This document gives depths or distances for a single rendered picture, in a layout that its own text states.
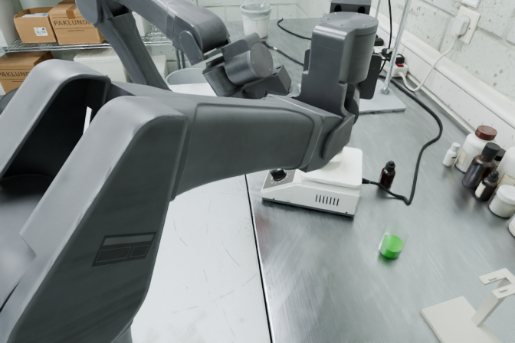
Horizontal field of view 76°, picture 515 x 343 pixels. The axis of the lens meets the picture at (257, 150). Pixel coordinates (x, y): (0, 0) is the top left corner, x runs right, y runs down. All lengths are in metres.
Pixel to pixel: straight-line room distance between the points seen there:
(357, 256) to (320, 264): 0.07
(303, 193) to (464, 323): 0.33
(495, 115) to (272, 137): 0.83
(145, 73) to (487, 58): 0.88
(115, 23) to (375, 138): 0.68
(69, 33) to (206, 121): 2.65
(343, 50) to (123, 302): 0.27
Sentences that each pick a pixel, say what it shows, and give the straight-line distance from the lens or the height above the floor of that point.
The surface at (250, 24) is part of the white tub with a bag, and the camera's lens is 1.57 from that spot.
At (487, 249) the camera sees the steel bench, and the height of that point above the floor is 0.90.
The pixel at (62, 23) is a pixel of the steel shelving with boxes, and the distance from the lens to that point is 2.81.
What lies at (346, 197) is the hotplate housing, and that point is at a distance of 0.67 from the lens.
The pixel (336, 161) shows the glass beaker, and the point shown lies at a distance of 0.66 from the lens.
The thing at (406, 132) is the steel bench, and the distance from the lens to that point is 1.01.
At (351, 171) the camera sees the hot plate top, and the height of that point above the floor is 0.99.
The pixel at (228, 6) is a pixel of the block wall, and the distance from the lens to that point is 3.03.
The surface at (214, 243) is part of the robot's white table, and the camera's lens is 0.66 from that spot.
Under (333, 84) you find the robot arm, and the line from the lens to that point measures 0.35.
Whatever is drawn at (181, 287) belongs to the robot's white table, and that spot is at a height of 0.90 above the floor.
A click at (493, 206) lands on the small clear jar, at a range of 0.84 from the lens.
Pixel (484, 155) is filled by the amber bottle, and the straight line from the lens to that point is 0.85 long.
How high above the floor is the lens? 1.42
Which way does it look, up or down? 38 degrees down
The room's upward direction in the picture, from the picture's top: straight up
